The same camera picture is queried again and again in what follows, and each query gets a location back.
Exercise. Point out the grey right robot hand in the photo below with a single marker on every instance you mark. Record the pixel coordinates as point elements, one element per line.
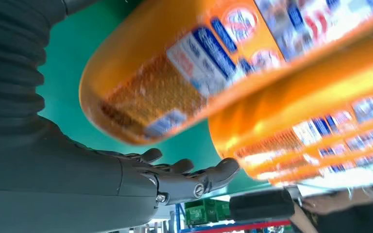
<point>45,186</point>

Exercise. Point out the person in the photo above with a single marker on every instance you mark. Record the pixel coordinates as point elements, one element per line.
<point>350,222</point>

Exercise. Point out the blue and red shelf rack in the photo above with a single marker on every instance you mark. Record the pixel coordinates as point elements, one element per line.
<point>238,227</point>

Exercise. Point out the green plastic crate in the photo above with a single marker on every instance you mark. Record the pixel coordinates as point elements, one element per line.
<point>223,210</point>
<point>199,212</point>

